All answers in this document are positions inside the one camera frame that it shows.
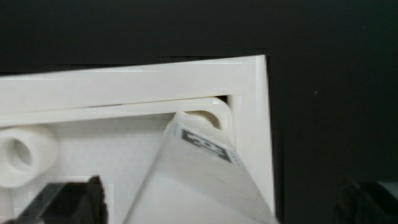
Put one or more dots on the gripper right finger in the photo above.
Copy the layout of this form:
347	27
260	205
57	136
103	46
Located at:
366	202

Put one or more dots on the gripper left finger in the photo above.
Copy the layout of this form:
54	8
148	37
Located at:
68	204

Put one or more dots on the white desk top tray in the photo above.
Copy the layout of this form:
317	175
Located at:
91	142

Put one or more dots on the white desk leg with tag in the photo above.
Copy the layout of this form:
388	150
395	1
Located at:
199	190

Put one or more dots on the white right fence bar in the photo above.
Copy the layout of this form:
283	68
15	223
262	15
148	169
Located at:
228	79

